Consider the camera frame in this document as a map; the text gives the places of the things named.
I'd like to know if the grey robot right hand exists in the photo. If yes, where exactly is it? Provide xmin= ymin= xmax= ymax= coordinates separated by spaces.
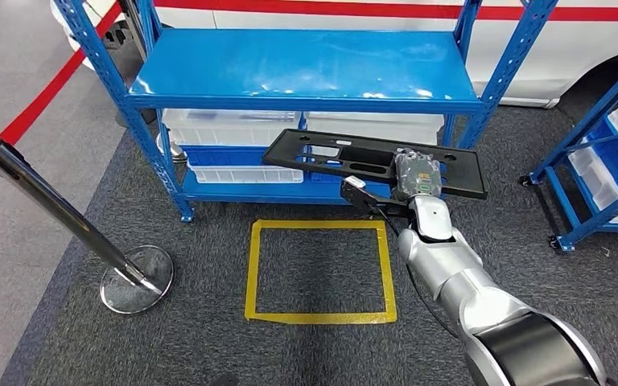
xmin=392 ymin=148 xmax=443 ymax=203

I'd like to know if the black plastic plate part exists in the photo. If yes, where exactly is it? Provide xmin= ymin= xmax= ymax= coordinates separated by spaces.
xmin=261 ymin=129 xmax=488 ymax=201

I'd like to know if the chrome barrier stanchion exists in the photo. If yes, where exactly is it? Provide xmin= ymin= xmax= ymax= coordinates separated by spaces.
xmin=0 ymin=135 xmax=175 ymax=315

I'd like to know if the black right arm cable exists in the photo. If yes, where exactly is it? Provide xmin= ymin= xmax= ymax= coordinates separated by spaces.
xmin=375 ymin=207 xmax=462 ymax=339

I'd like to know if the black right wrist camera bracket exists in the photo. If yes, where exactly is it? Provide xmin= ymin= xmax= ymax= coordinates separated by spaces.
xmin=340 ymin=181 xmax=414 ymax=219

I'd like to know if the black barrier post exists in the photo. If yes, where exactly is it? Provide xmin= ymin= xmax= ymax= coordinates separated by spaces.
xmin=114 ymin=0 xmax=159 ymax=129

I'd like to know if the white car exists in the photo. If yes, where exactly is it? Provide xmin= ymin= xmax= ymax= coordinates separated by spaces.
xmin=50 ymin=0 xmax=618 ymax=109

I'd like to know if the yellow floor tape square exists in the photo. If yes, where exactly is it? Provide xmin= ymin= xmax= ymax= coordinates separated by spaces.
xmin=244 ymin=218 xmax=398 ymax=326

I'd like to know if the blue metal shelf rack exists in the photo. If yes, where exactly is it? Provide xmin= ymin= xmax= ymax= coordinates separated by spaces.
xmin=52 ymin=0 xmax=561 ymax=224

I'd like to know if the blue wheeled metal rack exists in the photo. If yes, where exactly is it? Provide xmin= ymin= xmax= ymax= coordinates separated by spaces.
xmin=519 ymin=47 xmax=618 ymax=253

